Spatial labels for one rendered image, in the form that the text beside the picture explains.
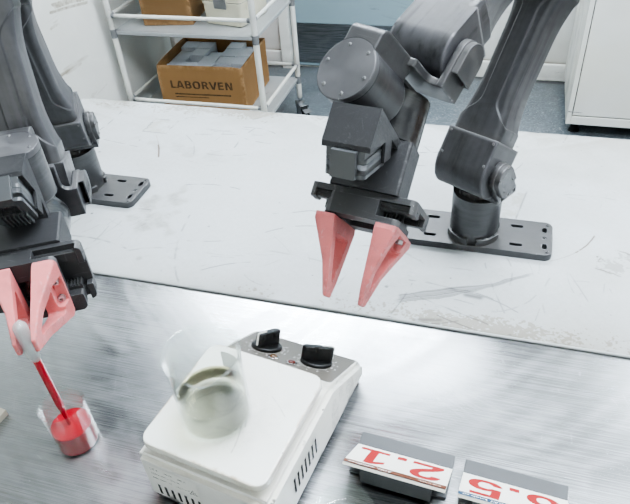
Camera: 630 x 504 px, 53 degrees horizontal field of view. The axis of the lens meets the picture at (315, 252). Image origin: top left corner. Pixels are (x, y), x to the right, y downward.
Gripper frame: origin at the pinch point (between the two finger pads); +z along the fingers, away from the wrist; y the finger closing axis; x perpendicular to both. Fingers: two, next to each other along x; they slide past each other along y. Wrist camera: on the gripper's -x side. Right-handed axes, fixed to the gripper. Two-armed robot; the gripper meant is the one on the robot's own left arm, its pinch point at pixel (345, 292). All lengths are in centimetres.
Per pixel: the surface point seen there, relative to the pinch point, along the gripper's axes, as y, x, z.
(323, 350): -1.9, 4.0, 5.8
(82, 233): -46.3, 16.4, 0.5
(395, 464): 8.2, 2.3, 13.5
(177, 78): -152, 158, -80
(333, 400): 1.2, 1.6, 9.9
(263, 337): -8.0, 2.8, 6.3
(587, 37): 3, 193, -135
